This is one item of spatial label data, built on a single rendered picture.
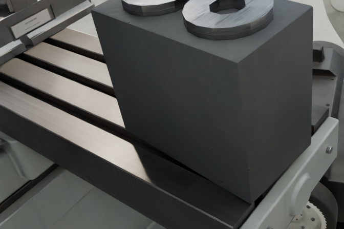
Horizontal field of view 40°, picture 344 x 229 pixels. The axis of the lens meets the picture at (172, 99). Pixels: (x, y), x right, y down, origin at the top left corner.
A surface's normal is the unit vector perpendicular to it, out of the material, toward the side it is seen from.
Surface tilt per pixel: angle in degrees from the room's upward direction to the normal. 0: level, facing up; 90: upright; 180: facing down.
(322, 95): 0
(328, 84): 0
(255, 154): 90
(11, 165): 90
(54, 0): 90
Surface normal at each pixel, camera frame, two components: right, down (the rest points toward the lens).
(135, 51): -0.70, 0.51
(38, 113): -0.16, -0.79
